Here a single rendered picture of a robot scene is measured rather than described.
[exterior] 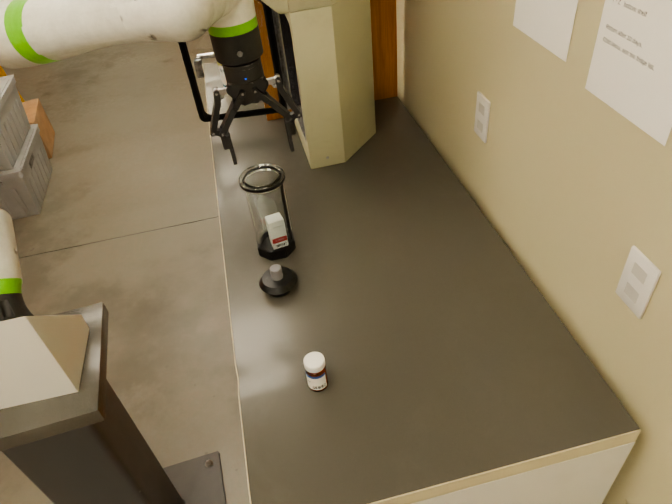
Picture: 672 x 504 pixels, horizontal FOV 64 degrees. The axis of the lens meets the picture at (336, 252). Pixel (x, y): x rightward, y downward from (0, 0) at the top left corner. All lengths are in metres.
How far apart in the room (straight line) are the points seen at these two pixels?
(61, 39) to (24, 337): 0.54
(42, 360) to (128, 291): 1.73
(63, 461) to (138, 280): 1.60
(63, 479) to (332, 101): 1.20
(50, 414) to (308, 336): 0.55
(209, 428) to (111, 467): 0.79
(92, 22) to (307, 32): 0.65
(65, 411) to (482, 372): 0.85
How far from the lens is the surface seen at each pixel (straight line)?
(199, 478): 2.16
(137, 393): 2.47
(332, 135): 1.67
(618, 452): 1.19
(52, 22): 1.11
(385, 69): 2.04
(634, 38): 0.99
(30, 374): 1.25
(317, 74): 1.57
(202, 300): 2.72
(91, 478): 1.57
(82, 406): 1.26
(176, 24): 0.93
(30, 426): 1.29
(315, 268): 1.35
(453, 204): 1.53
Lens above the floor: 1.86
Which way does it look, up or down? 42 degrees down
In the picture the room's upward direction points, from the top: 7 degrees counter-clockwise
